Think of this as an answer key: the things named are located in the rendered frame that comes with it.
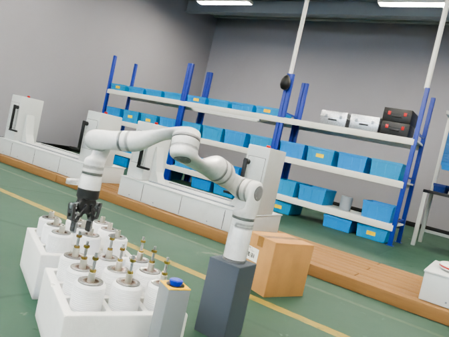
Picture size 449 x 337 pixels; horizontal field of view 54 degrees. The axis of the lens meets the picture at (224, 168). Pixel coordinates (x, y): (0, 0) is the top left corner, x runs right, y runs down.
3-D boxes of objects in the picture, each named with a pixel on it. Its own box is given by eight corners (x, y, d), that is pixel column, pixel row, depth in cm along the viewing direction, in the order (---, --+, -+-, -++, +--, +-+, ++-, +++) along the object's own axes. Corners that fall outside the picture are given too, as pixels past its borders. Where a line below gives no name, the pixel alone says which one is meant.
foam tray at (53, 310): (137, 314, 176) (147, 271, 175) (176, 367, 142) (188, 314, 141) (34, 315, 156) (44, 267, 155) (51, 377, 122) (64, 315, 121)
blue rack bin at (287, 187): (283, 192, 665) (286, 178, 664) (306, 198, 645) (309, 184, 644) (268, 190, 623) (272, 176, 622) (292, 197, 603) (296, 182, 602)
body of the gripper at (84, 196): (88, 188, 145) (82, 216, 145) (105, 189, 153) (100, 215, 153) (72, 184, 148) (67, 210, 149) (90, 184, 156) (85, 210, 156)
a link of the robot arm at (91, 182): (83, 184, 158) (86, 167, 158) (106, 191, 153) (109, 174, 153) (63, 183, 150) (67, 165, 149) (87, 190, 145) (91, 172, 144)
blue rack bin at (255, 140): (262, 151, 688) (264, 138, 687) (283, 156, 669) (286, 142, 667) (247, 148, 645) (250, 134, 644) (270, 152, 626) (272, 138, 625)
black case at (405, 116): (388, 125, 583) (391, 112, 582) (415, 129, 564) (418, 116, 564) (381, 120, 547) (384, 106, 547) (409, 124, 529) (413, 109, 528)
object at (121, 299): (99, 329, 141) (110, 275, 140) (127, 330, 145) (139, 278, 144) (103, 345, 132) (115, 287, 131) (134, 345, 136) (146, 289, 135)
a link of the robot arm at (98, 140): (81, 128, 145) (119, 129, 142) (95, 130, 154) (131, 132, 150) (80, 149, 145) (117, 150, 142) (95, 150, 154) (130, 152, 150)
